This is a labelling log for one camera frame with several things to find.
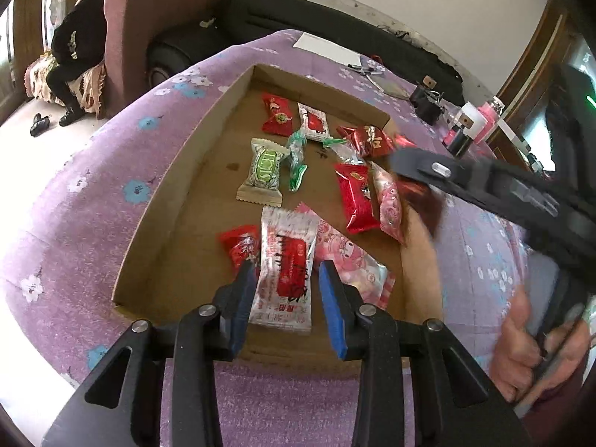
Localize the green white snack packet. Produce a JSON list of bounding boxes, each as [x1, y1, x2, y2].
[[237, 138, 289, 208]]

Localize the person's right hand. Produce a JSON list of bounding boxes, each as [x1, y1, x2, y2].
[[492, 288, 592, 403]]

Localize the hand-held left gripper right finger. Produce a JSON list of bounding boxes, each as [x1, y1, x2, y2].
[[318, 260, 532, 447]]

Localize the shallow cardboard box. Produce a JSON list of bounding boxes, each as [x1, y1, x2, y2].
[[112, 63, 445, 368]]

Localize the red white print snack packet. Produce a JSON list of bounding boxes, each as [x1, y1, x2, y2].
[[218, 224, 261, 280]]

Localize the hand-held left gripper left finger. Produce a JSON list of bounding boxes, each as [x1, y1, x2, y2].
[[41, 260, 258, 447]]

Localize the large pink cartoon snack packet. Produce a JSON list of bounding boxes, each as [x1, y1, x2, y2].
[[298, 202, 396, 310]]

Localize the purple floral tablecloth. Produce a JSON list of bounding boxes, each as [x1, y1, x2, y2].
[[0, 28, 559, 447]]

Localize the small white red snack packet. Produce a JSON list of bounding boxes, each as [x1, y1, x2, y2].
[[298, 102, 330, 143]]

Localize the clear green candy packet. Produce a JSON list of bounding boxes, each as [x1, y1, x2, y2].
[[321, 137, 359, 161], [285, 131, 309, 193]]

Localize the red gold snack packet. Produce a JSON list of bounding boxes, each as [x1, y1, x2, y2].
[[337, 125, 396, 158]]

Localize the black pen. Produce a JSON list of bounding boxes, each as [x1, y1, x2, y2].
[[348, 61, 386, 77]]

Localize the pink bottle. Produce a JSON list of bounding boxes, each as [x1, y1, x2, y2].
[[479, 95, 507, 143]]

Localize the window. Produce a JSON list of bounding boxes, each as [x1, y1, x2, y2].
[[42, 0, 85, 52]]

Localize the black round holder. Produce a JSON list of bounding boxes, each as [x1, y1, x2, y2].
[[409, 74, 443, 126]]

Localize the patterned seat cloth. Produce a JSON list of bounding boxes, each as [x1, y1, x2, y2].
[[24, 53, 109, 115]]

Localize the white box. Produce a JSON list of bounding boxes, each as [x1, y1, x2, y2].
[[459, 101, 487, 144]]

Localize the brown armchair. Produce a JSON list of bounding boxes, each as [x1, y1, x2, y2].
[[102, 0, 229, 119]]

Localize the white paper sheet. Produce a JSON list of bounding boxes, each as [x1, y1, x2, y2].
[[293, 32, 363, 66]]

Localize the black holder with red item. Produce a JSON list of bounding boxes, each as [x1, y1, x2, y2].
[[441, 126, 472, 156]]

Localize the black sofa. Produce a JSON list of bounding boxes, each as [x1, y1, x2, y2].
[[146, 0, 464, 103]]

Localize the dark red snack packet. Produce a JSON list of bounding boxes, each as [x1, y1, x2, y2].
[[396, 174, 443, 238]]

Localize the grey notebook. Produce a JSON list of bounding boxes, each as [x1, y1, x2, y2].
[[372, 73, 413, 99]]

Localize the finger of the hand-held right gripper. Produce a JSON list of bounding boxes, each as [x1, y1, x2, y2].
[[389, 146, 566, 229]]

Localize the large white red snack packet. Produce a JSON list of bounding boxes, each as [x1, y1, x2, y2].
[[248, 206, 318, 333]]

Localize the narrow pink snack packet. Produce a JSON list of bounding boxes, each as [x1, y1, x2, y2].
[[370, 162, 406, 245]]

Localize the wooden cabinet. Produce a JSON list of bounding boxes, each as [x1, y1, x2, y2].
[[496, 0, 580, 150]]

